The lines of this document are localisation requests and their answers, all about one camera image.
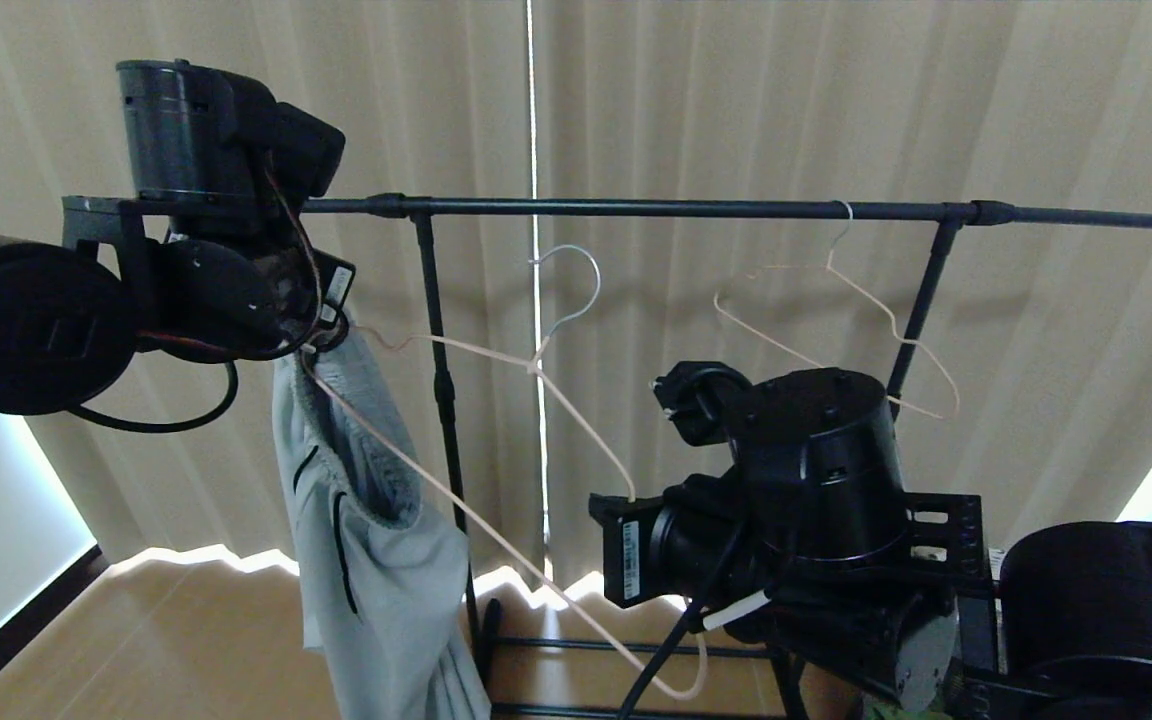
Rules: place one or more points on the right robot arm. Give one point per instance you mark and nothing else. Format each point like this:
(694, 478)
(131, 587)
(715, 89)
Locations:
(816, 450)

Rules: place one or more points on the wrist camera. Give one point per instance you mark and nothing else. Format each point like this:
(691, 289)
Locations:
(701, 405)
(296, 130)

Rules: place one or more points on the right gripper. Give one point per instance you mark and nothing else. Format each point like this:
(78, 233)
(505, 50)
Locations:
(676, 550)

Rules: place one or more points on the pale grey shorts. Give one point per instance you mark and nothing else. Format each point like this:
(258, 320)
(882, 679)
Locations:
(376, 580)

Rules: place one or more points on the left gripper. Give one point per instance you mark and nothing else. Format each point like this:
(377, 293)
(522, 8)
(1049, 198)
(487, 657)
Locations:
(226, 300)

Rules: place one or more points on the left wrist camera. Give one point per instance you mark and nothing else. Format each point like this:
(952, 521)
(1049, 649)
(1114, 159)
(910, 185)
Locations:
(296, 130)

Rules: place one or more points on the green garment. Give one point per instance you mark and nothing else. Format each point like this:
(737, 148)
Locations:
(901, 712)

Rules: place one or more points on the black clothes rack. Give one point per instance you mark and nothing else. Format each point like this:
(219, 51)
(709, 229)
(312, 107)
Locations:
(686, 208)

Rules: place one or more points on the pink clothes hanger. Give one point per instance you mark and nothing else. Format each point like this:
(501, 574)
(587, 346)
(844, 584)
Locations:
(829, 262)
(536, 366)

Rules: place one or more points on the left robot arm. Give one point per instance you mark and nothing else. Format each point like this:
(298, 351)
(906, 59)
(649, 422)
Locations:
(36, 320)

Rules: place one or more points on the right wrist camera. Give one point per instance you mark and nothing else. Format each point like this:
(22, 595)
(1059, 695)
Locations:
(701, 405)

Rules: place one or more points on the beige curtain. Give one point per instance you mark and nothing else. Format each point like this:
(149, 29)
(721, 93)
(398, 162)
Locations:
(736, 100)

